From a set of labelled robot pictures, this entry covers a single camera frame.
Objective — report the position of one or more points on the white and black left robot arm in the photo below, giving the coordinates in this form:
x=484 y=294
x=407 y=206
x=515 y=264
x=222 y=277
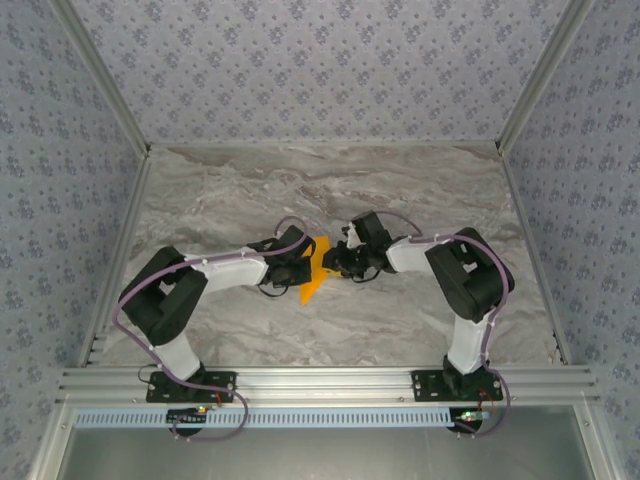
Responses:
x=175 y=355

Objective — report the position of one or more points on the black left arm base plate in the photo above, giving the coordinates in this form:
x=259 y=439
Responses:
x=160 y=392

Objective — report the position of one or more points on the aluminium frame rail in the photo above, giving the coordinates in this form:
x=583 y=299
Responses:
x=592 y=440
x=52 y=440

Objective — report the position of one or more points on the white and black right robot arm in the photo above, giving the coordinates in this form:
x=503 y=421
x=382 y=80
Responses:
x=467 y=345

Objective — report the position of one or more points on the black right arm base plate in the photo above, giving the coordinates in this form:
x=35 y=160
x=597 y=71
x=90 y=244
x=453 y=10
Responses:
x=425 y=391

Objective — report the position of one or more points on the thin aluminium table edge rail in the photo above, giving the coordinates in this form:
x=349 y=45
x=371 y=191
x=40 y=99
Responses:
x=325 y=144

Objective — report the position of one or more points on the grey sheet metal panel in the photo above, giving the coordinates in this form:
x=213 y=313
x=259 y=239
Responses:
x=325 y=455

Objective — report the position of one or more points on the aluminium table side rail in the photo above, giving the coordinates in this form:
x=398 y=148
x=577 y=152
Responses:
x=122 y=250
x=531 y=250

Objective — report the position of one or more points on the aluminium mounting rail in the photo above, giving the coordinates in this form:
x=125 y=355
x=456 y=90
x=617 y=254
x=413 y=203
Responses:
x=325 y=385

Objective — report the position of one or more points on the small black controller board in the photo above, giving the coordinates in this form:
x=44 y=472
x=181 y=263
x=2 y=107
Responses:
x=185 y=416
x=470 y=415

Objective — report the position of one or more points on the aluminium frame post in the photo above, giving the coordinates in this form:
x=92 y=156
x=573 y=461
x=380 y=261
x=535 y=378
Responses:
x=540 y=75
x=106 y=75

